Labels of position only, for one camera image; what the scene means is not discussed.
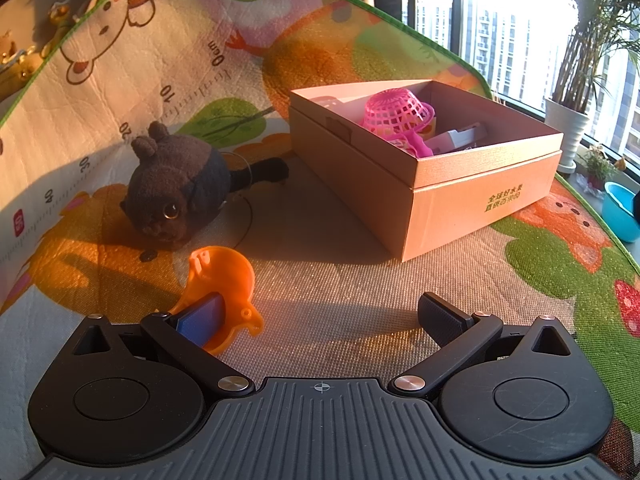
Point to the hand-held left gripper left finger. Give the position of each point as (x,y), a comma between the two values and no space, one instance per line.
(202,320)

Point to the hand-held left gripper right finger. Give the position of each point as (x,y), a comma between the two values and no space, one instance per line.
(442,317)

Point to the orange plastic half shell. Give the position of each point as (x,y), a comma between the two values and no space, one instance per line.
(220,270)

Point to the white cardboard box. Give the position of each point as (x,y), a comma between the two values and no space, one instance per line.
(360,180)

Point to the pink cat toy camera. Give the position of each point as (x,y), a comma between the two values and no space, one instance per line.
(402,144)

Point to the white battery charger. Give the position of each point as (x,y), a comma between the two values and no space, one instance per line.
(457,137)

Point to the pink plastic toy basket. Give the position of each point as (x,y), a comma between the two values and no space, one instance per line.
(390,110)

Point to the cartoon printed play mat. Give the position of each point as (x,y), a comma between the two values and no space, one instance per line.
(325,280)

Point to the dark purple toy basket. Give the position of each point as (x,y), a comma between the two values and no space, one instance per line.
(175,185)

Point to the blue plastic bowl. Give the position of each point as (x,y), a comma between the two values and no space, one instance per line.
(622,212)

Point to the small potted plant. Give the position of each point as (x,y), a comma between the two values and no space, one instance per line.
(597,167)

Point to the white plant pot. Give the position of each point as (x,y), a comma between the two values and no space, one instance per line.
(567,130)

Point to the palm plant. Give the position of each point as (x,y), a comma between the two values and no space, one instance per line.
(600,30)

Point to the yellow duck toy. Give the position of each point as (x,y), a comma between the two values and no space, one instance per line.
(61,14)

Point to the black window frame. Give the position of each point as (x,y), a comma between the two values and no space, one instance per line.
(452,15)

